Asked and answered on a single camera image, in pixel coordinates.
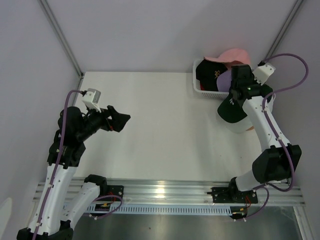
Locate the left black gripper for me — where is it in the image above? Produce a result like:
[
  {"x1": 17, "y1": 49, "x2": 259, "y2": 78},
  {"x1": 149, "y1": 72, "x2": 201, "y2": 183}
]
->
[{"x1": 77, "y1": 102, "x2": 130, "y2": 141}]

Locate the pink baseball cap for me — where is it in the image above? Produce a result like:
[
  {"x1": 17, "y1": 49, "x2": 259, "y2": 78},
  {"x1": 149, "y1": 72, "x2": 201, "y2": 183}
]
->
[{"x1": 204, "y1": 48, "x2": 251, "y2": 69}]

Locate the dark green NY cap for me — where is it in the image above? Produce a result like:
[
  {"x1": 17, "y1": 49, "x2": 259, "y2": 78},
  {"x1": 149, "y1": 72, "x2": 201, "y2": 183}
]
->
[{"x1": 217, "y1": 93, "x2": 247, "y2": 124}]

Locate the white NY baseball cap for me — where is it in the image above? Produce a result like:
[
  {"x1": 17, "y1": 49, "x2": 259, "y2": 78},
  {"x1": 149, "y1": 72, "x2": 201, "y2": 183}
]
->
[{"x1": 224, "y1": 115, "x2": 253, "y2": 134}]

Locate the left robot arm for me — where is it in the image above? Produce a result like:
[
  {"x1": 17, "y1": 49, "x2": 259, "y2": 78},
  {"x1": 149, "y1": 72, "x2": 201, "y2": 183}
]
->
[{"x1": 16, "y1": 105, "x2": 131, "y2": 240}]

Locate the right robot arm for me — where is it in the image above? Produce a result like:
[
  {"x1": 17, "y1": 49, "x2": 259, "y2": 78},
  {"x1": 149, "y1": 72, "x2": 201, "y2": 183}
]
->
[{"x1": 227, "y1": 63, "x2": 302, "y2": 202}]

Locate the purple LA baseball cap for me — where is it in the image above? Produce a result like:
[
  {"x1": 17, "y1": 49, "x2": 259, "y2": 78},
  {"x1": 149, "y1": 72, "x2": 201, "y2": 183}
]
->
[{"x1": 216, "y1": 70, "x2": 232, "y2": 93}]

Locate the white plastic basket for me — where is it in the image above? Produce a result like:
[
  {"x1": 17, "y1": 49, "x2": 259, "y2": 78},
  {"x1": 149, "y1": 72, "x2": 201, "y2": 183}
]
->
[{"x1": 192, "y1": 58, "x2": 229, "y2": 100}]

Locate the black gold-logo cap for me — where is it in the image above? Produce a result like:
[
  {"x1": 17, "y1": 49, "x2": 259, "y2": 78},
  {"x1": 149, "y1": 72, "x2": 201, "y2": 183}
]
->
[{"x1": 195, "y1": 59, "x2": 228, "y2": 92}]

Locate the wooden hat stand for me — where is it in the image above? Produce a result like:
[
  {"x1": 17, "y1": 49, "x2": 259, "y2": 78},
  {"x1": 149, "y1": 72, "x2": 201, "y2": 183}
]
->
[{"x1": 246, "y1": 126, "x2": 255, "y2": 131}]

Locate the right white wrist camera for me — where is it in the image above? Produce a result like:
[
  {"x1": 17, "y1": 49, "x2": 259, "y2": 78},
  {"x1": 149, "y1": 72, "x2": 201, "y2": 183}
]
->
[{"x1": 252, "y1": 61, "x2": 276, "y2": 85}]

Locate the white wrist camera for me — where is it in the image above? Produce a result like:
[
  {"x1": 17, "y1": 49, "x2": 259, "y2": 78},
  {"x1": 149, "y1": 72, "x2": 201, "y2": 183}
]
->
[
  {"x1": 252, "y1": 61, "x2": 276, "y2": 85},
  {"x1": 82, "y1": 88, "x2": 101, "y2": 113}
]

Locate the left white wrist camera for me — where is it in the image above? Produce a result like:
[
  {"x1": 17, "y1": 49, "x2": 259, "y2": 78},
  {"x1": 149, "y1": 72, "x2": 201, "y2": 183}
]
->
[{"x1": 82, "y1": 88, "x2": 101, "y2": 113}]

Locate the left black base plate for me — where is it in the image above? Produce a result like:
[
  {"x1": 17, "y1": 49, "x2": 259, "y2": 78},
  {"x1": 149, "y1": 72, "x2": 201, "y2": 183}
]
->
[{"x1": 107, "y1": 185, "x2": 124, "y2": 203}]

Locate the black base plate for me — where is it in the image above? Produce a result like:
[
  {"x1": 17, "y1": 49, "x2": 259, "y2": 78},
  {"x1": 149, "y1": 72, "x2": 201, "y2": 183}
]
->
[
  {"x1": 107, "y1": 185, "x2": 124, "y2": 203},
  {"x1": 206, "y1": 187, "x2": 258, "y2": 204}
]

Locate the right aluminium corner post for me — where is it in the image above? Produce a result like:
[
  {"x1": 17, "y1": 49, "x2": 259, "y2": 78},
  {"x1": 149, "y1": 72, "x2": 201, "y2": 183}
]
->
[{"x1": 264, "y1": 0, "x2": 306, "y2": 59}]

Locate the aluminium corner post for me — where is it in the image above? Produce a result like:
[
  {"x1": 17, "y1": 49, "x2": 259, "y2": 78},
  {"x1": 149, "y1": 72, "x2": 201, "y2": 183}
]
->
[
  {"x1": 264, "y1": 0, "x2": 306, "y2": 59},
  {"x1": 37, "y1": 0, "x2": 84, "y2": 79}
]

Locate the white slotted cable duct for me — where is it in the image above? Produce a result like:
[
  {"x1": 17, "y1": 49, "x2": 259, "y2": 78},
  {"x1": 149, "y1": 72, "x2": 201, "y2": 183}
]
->
[{"x1": 85, "y1": 203, "x2": 247, "y2": 216}]

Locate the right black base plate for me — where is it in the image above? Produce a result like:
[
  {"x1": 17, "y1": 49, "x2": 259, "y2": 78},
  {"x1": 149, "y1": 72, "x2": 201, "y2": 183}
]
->
[{"x1": 206, "y1": 187, "x2": 258, "y2": 204}]

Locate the aluminium mounting rail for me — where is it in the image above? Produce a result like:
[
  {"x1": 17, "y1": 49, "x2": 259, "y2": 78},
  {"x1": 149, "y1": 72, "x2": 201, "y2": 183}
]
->
[{"x1": 32, "y1": 176, "x2": 306, "y2": 207}]

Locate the left aluminium corner post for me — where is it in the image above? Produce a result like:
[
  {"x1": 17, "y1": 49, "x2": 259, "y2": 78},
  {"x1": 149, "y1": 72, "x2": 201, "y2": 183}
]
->
[{"x1": 37, "y1": 0, "x2": 84, "y2": 79}]

